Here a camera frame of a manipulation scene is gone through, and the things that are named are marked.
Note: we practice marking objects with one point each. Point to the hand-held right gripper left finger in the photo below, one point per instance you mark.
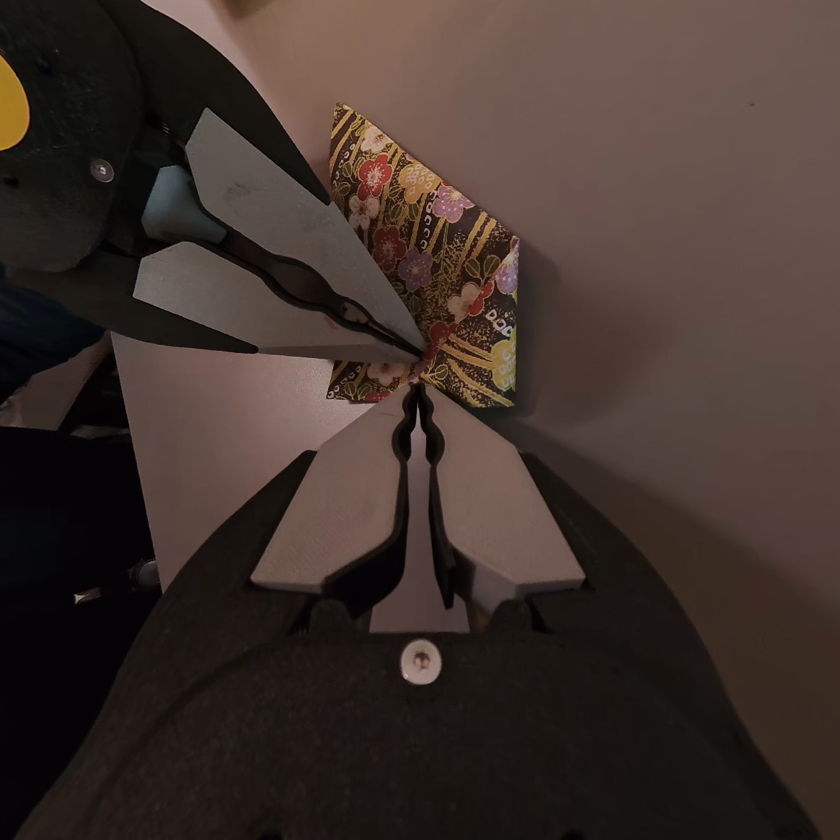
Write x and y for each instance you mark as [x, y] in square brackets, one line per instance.
[341, 512]

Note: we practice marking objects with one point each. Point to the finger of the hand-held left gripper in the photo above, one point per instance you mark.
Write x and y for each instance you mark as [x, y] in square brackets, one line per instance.
[216, 295]
[275, 203]

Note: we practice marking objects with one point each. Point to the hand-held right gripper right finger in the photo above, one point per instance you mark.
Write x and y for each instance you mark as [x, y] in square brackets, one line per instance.
[499, 518]

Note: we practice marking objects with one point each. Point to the floral patterned origami paper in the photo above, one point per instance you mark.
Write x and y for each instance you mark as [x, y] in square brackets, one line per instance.
[433, 249]

